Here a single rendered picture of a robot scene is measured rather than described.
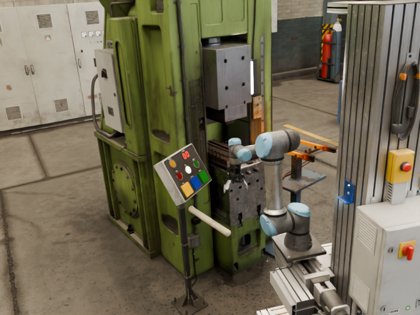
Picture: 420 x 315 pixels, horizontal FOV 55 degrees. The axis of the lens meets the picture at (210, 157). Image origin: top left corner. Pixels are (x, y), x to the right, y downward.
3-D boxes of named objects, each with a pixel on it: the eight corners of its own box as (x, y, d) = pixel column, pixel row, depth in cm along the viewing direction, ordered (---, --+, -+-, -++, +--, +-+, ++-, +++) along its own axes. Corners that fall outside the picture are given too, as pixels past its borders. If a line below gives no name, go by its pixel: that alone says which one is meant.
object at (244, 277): (287, 267, 330) (287, 266, 329) (232, 299, 299) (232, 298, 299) (254, 246, 360) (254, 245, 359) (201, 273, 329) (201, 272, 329)
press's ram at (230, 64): (260, 100, 295) (260, 43, 280) (218, 110, 275) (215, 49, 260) (225, 91, 327) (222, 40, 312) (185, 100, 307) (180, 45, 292)
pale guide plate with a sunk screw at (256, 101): (262, 117, 318) (262, 95, 311) (253, 119, 313) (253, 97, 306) (260, 116, 319) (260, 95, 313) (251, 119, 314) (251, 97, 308)
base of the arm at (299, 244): (317, 249, 214) (318, 232, 210) (290, 254, 211) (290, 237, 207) (304, 234, 228) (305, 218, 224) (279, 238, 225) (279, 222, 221)
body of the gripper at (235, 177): (232, 185, 246) (231, 167, 242) (228, 179, 254) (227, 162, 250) (244, 183, 248) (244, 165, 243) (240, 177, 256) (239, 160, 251)
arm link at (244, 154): (257, 147, 231) (249, 142, 240) (240, 151, 227) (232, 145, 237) (257, 160, 234) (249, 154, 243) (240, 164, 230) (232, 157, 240)
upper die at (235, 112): (247, 116, 291) (246, 103, 288) (225, 122, 281) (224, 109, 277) (212, 106, 323) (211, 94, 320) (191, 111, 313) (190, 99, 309)
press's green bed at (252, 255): (267, 259, 342) (267, 210, 324) (232, 277, 322) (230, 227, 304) (226, 232, 384) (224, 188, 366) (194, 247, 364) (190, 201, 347)
